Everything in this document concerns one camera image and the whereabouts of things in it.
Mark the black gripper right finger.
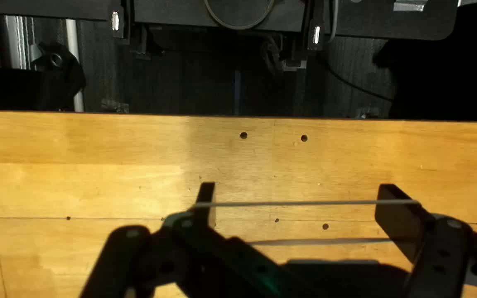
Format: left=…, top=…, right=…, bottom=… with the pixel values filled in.
left=372, top=182, right=477, bottom=298

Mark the black flat panel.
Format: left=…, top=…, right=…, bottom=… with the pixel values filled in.
left=334, top=0, right=460, bottom=43

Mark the black clamp knob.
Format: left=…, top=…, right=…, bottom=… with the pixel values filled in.
left=28, top=41, right=89, bottom=112

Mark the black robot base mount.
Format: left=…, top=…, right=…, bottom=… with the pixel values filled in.
left=107, top=0, right=327, bottom=76

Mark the thin black cable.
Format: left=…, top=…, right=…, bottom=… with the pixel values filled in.
left=322, top=51, right=395, bottom=104

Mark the silver metal post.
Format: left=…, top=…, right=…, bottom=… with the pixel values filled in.
left=62, top=18, right=85, bottom=114

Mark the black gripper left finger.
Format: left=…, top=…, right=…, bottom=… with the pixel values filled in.
left=79, top=180, right=284, bottom=298

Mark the thin pale elastic band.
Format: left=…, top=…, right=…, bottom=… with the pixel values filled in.
left=193, top=198, right=420, bottom=208

